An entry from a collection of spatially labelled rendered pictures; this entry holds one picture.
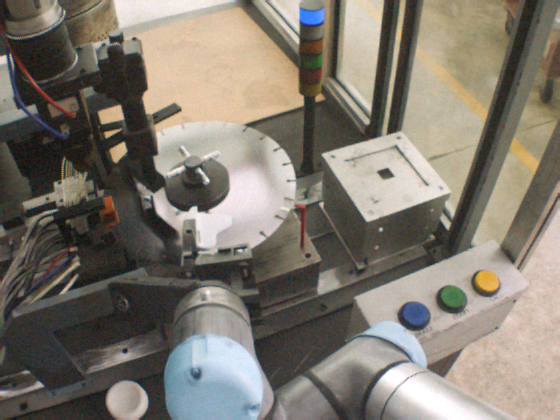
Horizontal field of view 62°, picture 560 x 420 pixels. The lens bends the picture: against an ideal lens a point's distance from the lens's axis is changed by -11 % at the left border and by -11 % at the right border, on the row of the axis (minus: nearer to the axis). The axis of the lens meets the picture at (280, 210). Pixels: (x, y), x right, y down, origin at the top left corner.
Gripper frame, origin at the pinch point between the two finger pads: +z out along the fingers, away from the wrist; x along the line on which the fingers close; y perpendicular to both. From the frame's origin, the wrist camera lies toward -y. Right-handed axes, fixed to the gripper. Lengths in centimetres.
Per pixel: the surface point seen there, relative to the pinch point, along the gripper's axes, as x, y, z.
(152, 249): -1.3, -7.3, 8.1
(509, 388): -83, 88, 57
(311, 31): 29.3, 23.1, 23.9
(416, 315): -13.5, 30.3, -2.5
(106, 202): 5.5, -14.6, 14.6
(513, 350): -76, 95, 68
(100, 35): 38, -23, 70
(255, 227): -0.3, 8.9, 9.5
